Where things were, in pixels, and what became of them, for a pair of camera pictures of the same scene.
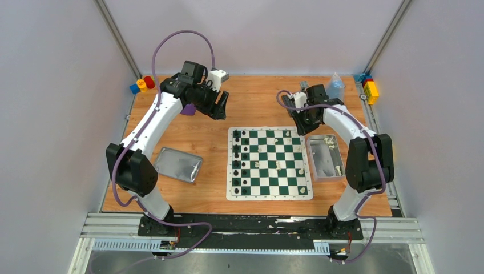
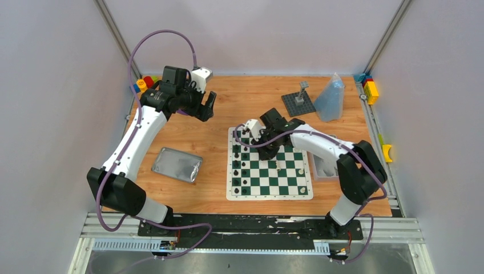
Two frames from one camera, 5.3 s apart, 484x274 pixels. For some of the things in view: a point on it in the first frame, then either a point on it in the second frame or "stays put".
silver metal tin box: x=326 y=157 stays put
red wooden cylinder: x=149 y=82 stays put
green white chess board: x=267 y=163 stays put
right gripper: x=302 y=129 to x=266 y=154
